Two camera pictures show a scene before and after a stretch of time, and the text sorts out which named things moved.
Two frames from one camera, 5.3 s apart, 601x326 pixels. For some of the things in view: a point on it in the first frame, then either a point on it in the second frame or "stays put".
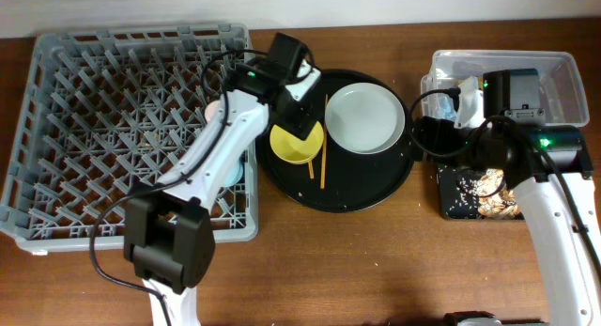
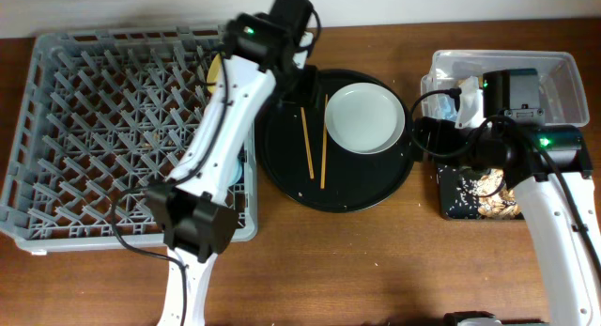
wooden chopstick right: x=323 y=140 stays put
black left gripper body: x=292 y=114 -> x=297 y=85
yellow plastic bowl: x=293 y=149 -> x=213 y=72
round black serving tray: x=336 y=180 stays put
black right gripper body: x=447 y=139 stays put
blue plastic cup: x=234 y=175 stays put
